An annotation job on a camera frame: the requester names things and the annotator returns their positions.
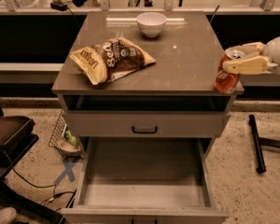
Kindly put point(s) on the black metal stand base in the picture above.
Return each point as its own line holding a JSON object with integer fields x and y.
{"x": 259, "y": 142}

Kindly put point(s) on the black power adapter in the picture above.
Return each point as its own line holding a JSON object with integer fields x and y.
{"x": 58, "y": 6}

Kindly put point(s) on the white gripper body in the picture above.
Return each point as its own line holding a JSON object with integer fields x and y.
{"x": 278, "y": 55}

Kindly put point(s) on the black cart with tray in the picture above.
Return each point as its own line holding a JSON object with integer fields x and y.
{"x": 16, "y": 138}

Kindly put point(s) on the white ceramic bowl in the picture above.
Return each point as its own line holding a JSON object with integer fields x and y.
{"x": 151, "y": 23}

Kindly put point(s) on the orange soda can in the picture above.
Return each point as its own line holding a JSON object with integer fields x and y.
{"x": 227, "y": 83}

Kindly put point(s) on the closed drawer with black handle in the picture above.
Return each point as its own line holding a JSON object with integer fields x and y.
{"x": 147, "y": 124}

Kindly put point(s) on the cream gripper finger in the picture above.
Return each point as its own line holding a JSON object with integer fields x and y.
{"x": 251, "y": 66}
{"x": 248, "y": 49}

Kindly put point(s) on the yellow brown chip bag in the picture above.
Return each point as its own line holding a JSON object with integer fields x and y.
{"x": 115, "y": 58}

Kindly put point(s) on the wire basket with items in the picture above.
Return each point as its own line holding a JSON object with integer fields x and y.
{"x": 63, "y": 141}

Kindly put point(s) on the grey drawer cabinet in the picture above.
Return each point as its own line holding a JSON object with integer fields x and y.
{"x": 187, "y": 54}

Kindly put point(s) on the white shoe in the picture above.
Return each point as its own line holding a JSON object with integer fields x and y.
{"x": 7, "y": 215}

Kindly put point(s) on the open lower drawer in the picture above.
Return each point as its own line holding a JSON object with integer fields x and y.
{"x": 144, "y": 181}

